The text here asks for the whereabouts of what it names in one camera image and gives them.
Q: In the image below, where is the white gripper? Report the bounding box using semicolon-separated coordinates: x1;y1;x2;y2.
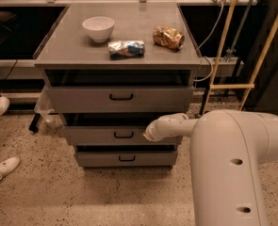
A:
143;121;163;142

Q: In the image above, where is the grey drawer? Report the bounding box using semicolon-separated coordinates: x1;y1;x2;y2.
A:
46;87;193;113
61;124;184;147
75;151;178;168

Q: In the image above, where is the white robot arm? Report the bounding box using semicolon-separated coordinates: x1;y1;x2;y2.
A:
144;110;278;226

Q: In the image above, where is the grey drawer cabinet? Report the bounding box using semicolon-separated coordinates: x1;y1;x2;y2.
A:
35;3;200;168

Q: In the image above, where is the grey bottom drawer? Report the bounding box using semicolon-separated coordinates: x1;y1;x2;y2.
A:
75;151;178;168

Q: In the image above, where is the grey top drawer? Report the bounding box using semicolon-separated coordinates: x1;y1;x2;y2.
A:
46;87;193;113

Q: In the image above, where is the crushed blue silver can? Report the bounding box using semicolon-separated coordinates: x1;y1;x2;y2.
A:
108;40;145;59

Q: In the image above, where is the crushed gold can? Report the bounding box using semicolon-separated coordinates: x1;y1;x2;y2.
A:
153;25;185;50

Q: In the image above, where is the clear plastic bag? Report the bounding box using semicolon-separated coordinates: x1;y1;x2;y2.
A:
34;88;63;128

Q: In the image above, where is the white ceramic bowl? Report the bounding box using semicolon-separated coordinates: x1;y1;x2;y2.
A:
82;16;115;42

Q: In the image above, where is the white sneaker lower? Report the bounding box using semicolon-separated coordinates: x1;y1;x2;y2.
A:
0;156;21;180

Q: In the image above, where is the grey cable tray rail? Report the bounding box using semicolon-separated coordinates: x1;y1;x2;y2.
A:
196;56;244;79

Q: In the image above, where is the white power cable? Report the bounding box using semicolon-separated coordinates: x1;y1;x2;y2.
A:
193;1;225;83

